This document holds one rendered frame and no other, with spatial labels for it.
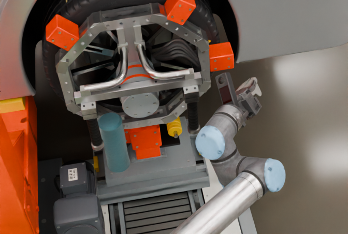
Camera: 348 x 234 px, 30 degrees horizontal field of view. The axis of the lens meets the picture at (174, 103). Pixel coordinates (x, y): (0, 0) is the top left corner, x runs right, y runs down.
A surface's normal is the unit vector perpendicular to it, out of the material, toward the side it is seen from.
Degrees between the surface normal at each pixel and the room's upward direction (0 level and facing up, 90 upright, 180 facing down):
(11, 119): 0
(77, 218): 23
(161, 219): 0
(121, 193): 90
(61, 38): 90
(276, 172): 61
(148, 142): 90
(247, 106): 79
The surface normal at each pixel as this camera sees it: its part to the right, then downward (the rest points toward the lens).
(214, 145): -0.53, 0.46
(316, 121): -0.07, -0.69
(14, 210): 0.15, 0.70
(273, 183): 0.70, -0.03
